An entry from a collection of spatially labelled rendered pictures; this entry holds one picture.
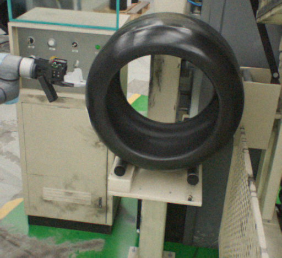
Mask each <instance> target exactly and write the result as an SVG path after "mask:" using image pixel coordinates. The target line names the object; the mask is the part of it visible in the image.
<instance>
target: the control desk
mask: <svg viewBox="0 0 282 258"><path fill-rule="evenodd" d="M8 30H9V43H10V54H11V55H15V56H20V57H26V58H29V59H33V60H34V58H37V56H41V58H44V59H47V60H51V59H54V58H59V59H63V60H67V65H68V67H67V70H66V74H67V73H68V72H74V71H75V70H76V68H80V69H81V70H82V76H83V80H86V78H87V75H88V73H89V69H90V67H91V64H92V62H93V60H94V58H95V57H96V55H97V53H99V51H100V50H101V49H102V48H103V46H104V44H105V43H106V42H107V41H108V40H109V39H110V37H111V36H112V35H113V34H114V33H115V32H116V31H115V30H102V29H88V28H81V27H73V26H60V25H46V24H32V23H25V22H18V21H10V22H9V23H8ZM120 80H121V87H122V90H123V93H124V95H125V97H126V98H127V90H128V64H127V65H125V66H124V67H122V68H121V72H120ZM53 87H54V89H55V91H56V93H57V96H58V98H57V100H56V101H54V102H52V103H50V102H49V100H48V98H47V96H46V94H45V92H44V90H43V88H42V87H41V85H40V82H39V80H38V79H29V78H23V77H20V95H19V101H18V102H17V103H16V104H15V108H16V116H17V129H18V136H19V150H20V163H21V176H22V183H23V197H24V211H25V214H27V215H28V224H33V225H41V226H46V227H55V228H63V229H72V230H77V231H81V232H90V233H99V234H107V235H111V230H112V227H113V223H114V220H115V217H116V213H117V211H118V208H119V204H120V201H121V196H114V195H108V178H109V175H110V172H111V169H112V166H113V164H114V161H115V157H116V155H115V154H113V153H112V152H111V151H110V150H109V149H108V148H107V147H106V146H105V145H104V144H103V143H102V141H101V140H100V139H99V137H98V136H97V135H96V133H95V131H94V129H93V127H92V125H90V122H89V118H88V116H87V114H86V109H85V107H86V106H85V86H84V87H61V86H57V85H53Z"/></svg>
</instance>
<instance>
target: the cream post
mask: <svg viewBox="0 0 282 258"><path fill-rule="evenodd" d="M186 6H187V0H154V6H153V13H159V12H173V13H181V14H186ZM180 68H181V58H179V57H174V56H169V55H150V77H149V91H148V110H147V118H149V119H152V120H155V121H163V122H168V123H176V110H177V98H178V86H179V80H180ZM167 203H168V202H161V201H152V200H143V199H142V210H141V218H140V238H139V253H138V258H162V253H163V245H164V238H165V228H166V215H167Z"/></svg>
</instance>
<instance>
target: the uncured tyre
mask: <svg viewBox="0 0 282 258"><path fill-rule="evenodd" d="M150 55H169V56H174V57H179V58H181V59H184V60H186V61H188V62H190V63H192V64H193V65H195V66H196V67H198V68H199V69H200V70H201V71H202V72H204V73H205V75H206V76H207V77H208V78H209V80H210V81H211V83H212V85H213V86H214V88H215V92H214V95H213V96H212V98H211V100H210V102H209V104H208V105H207V106H206V107H205V108H204V109H203V110H202V111H201V112H200V113H199V114H198V115H196V116H193V117H191V118H190V119H187V120H183V121H179V122H176V123H163V122H160V121H155V120H152V119H149V118H147V117H145V116H143V115H141V114H140V113H139V112H138V111H137V110H135V109H134V108H133V107H132V106H131V105H130V103H129V101H128V100H127V98H126V97H125V95H124V93H123V90H122V87H121V80H120V72H121V68H122V67H124V66H125V65H127V64H128V63H129V62H131V61H133V60H135V59H138V58H141V57H144V56H150ZM244 103H245V93H244V88H243V81H242V77H241V72H240V67H239V64H238V62H237V59H236V56H235V54H234V52H233V50H232V48H231V46H230V44H228V43H227V41H226V40H225V39H224V37H223V36H222V35H221V34H219V33H218V32H217V31H216V30H215V29H214V28H213V27H212V26H211V25H209V24H207V23H205V22H203V21H201V20H199V19H198V18H195V17H192V16H190V15H186V14H181V13H173V12H159V13H151V14H147V15H142V16H140V17H137V18H136V19H133V20H131V21H130V22H128V23H126V24H125V25H123V26H121V28H119V29H118V30H117V31H116V32H115V33H114V34H113V35H112V36H111V37H110V39H109V40H108V41H107V42H106V43H105V44H104V46H103V48H102V49H101V50H100V51H99V53H97V55H96V57H95V58H94V60H93V62H92V64H91V67H90V69H89V73H88V75H87V78H86V82H85V106H86V109H87V111H88V114H89V118H90V123H91V125H92V127H93V129H94V131H95V133H96V135H97V136H98V137H99V139H100V140H101V141H102V143H103V144H104V145H105V146H106V147H107V148H108V149H109V150H110V151H111V152H112V153H113V154H115V155H116V156H118V157H120V158H121V159H123V160H124V161H125V162H127V163H130V164H132V165H134V166H137V167H140V168H143V169H148V170H150V171H159V172H174V171H183V170H186V169H190V168H193V167H196V166H199V165H201V164H204V163H206V162H207V161H209V160H210V159H211V158H214V157H215V156H216V155H217V154H219V153H220V152H221V151H222V150H223V149H224V148H225V147H226V146H227V144H228V143H229V142H230V140H231V139H232V138H233V136H234V134H235V132H236V130H237V128H238V126H239V124H240V122H241V119H242V115H243V109H244Z"/></svg>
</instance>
